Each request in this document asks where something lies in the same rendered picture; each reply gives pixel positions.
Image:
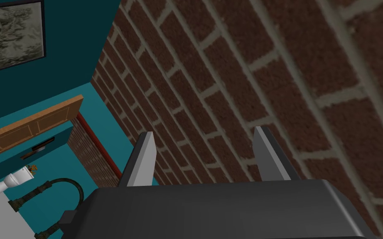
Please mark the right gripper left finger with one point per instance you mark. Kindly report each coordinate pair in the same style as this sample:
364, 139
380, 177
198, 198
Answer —
141, 162

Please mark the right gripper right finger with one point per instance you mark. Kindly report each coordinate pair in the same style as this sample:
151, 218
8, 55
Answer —
271, 159

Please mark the brown wooden door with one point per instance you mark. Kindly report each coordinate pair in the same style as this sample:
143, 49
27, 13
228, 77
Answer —
28, 127

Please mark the white toilet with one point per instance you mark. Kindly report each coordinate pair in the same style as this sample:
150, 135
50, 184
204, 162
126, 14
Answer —
13, 179

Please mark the framed grey picture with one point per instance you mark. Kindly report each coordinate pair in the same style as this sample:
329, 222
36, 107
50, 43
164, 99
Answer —
7, 35

